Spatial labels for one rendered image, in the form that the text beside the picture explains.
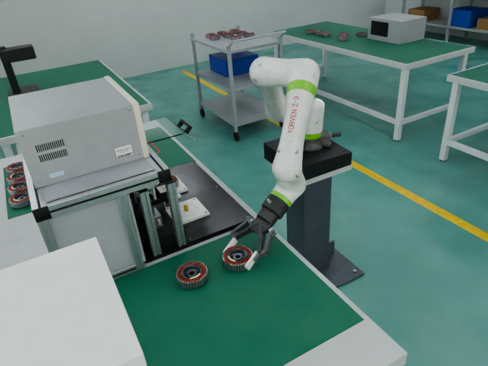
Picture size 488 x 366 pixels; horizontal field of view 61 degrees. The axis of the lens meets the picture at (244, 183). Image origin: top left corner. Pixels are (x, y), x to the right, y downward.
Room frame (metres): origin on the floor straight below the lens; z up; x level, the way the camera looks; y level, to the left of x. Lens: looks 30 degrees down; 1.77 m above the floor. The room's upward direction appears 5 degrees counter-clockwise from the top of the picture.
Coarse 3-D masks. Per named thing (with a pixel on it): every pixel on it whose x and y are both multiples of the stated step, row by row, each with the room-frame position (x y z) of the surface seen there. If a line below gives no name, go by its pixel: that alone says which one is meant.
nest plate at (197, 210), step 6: (192, 198) 1.58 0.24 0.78; (180, 204) 1.54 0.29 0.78; (186, 204) 1.54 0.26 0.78; (192, 204) 1.53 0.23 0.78; (198, 204) 1.53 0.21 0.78; (168, 210) 1.50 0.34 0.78; (180, 210) 1.50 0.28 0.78; (192, 210) 1.49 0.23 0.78; (198, 210) 1.48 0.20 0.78; (204, 210) 1.48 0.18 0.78; (186, 216) 1.44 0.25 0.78; (192, 216) 1.44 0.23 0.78; (198, 216) 1.44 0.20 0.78; (204, 216) 1.45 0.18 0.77; (186, 222) 1.41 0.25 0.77
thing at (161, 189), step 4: (164, 184) 1.49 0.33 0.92; (156, 188) 1.46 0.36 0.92; (160, 188) 1.46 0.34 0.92; (164, 188) 1.46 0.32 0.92; (156, 192) 1.46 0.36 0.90; (160, 192) 1.42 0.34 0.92; (164, 192) 1.42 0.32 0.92; (156, 196) 1.44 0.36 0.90; (160, 196) 1.42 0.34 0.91; (164, 196) 1.42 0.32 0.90; (180, 196) 1.45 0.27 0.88; (152, 200) 1.41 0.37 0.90; (156, 200) 1.40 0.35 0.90; (160, 200) 1.41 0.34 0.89; (164, 200) 1.42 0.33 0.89; (140, 204) 1.39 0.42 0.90; (152, 204) 1.40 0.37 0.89; (152, 208) 1.40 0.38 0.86; (152, 212) 1.40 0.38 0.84
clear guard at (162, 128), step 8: (160, 120) 1.85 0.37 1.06; (168, 120) 1.84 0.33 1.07; (144, 128) 1.77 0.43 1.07; (152, 128) 1.76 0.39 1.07; (160, 128) 1.75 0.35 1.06; (168, 128) 1.74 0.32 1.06; (176, 128) 1.73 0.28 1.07; (152, 136) 1.67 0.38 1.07; (160, 136) 1.66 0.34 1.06; (168, 136) 1.65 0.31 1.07; (192, 136) 1.76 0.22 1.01
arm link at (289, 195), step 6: (276, 186) 1.34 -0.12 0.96; (300, 186) 1.31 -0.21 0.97; (270, 192) 1.33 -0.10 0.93; (276, 192) 1.31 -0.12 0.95; (282, 192) 1.30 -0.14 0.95; (288, 192) 1.30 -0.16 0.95; (294, 192) 1.31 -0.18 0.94; (300, 192) 1.32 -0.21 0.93; (282, 198) 1.29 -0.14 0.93; (288, 198) 1.29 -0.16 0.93; (294, 198) 1.31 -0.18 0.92; (288, 204) 1.29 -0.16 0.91
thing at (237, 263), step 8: (232, 248) 1.20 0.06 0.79; (240, 248) 1.20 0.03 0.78; (248, 248) 1.19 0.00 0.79; (224, 256) 1.16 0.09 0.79; (232, 256) 1.19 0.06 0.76; (240, 256) 1.16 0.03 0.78; (248, 256) 1.15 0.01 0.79; (224, 264) 1.14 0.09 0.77; (232, 264) 1.12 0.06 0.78; (240, 264) 1.11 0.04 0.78
